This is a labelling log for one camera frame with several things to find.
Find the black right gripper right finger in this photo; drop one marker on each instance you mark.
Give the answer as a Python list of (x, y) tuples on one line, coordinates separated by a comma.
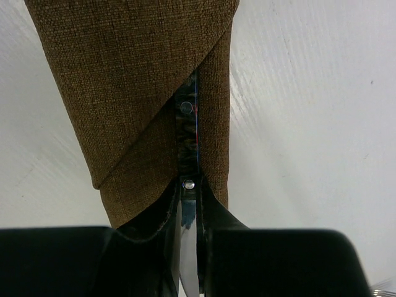
[(234, 260)]

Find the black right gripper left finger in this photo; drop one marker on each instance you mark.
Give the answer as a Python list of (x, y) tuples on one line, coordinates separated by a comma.
[(140, 258)]

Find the silver knife dark handle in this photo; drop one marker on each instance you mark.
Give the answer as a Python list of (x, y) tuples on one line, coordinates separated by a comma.
[(185, 99)]

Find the brown cloth napkin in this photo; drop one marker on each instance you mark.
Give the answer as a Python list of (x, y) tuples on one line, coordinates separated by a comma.
[(116, 65)]

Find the silver fork dark handle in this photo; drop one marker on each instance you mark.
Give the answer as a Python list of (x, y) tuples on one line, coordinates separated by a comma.
[(385, 288)]

